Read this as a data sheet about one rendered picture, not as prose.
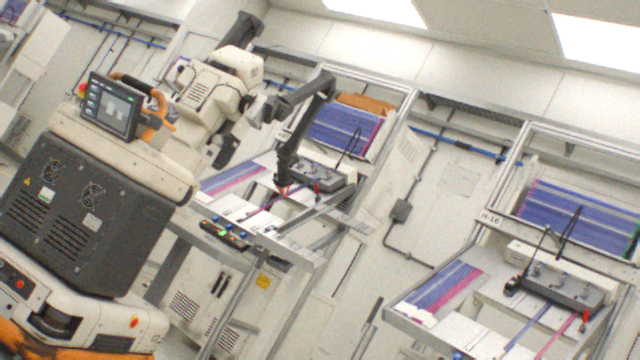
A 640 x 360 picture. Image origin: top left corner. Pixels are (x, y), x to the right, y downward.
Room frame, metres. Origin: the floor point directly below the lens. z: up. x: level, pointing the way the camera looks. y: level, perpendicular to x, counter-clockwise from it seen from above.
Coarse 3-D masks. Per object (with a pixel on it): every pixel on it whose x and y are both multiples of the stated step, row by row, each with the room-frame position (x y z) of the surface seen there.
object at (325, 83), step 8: (312, 80) 2.70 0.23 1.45; (320, 80) 2.71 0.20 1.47; (328, 80) 2.73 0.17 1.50; (304, 88) 2.65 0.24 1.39; (312, 88) 2.67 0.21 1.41; (320, 88) 2.72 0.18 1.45; (328, 88) 2.79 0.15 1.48; (280, 96) 2.59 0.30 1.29; (288, 96) 2.59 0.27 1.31; (296, 96) 2.61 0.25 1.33; (304, 96) 2.65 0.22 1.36; (288, 104) 2.57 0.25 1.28; (296, 104) 2.64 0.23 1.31; (280, 112) 2.53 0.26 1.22; (288, 112) 2.57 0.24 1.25; (280, 120) 2.56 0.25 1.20
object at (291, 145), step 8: (320, 96) 2.83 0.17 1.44; (328, 96) 2.81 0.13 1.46; (312, 104) 2.85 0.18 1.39; (320, 104) 2.84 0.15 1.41; (304, 112) 2.89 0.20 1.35; (312, 112) 2.86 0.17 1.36; (304, 120) 2.89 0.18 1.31; (312, 120) 2.90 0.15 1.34; (296, 128) 2.92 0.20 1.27; (304, 128) 2.90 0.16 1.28; (296, 136) 2.92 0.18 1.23; (288, 144) 2.95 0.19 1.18; (296, 144) 2.94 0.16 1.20; (280, 152) 2.98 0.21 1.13; (288, 152) 2.97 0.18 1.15; (296, 152) 2.99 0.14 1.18; (288, 160) 2.98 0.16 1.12
